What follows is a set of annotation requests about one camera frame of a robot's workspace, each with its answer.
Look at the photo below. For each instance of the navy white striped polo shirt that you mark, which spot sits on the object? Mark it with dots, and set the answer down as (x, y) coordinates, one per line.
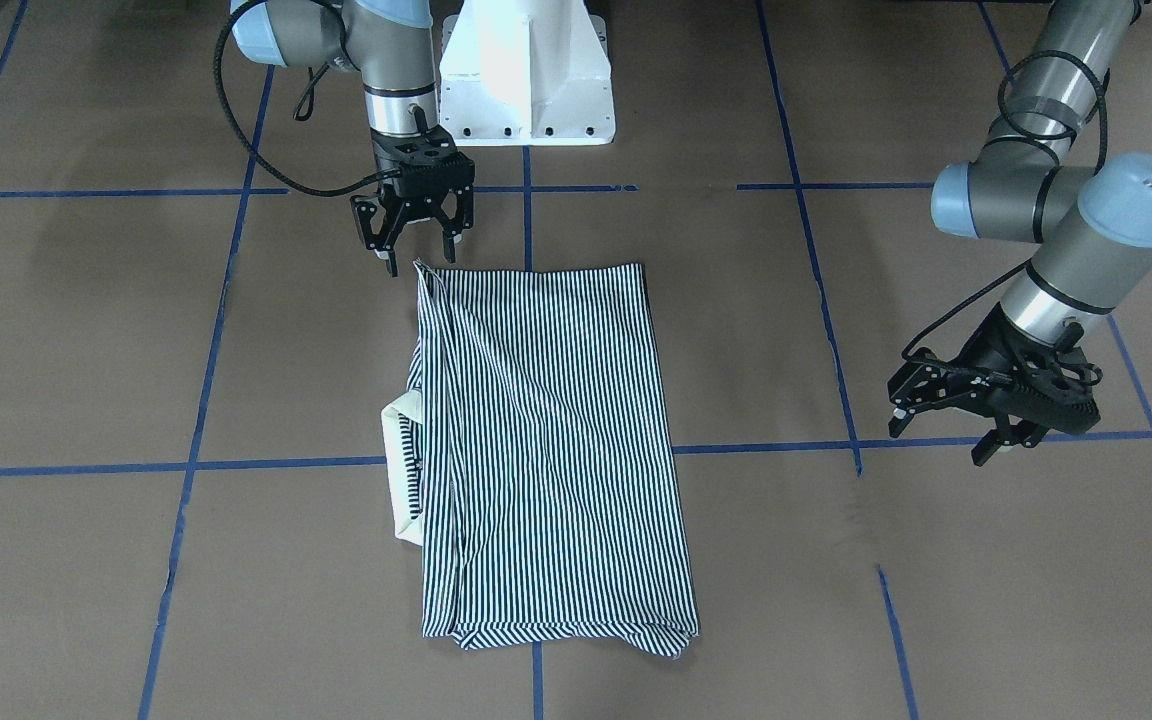
(529, 459)

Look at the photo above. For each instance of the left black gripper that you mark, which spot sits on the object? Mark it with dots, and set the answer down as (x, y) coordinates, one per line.
(988, 354)

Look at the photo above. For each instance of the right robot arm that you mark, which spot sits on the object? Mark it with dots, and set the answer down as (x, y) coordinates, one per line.
(387, 44)

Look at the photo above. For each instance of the brown paper table cover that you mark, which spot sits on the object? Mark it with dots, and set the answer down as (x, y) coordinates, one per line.
(194, 518)

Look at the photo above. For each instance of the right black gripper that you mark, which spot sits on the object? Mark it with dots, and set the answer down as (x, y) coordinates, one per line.
(385, 207)

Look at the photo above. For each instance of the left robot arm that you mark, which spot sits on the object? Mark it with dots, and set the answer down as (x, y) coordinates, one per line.
(1043, 176)

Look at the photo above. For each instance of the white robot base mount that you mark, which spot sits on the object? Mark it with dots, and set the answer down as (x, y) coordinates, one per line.
(526, 73)

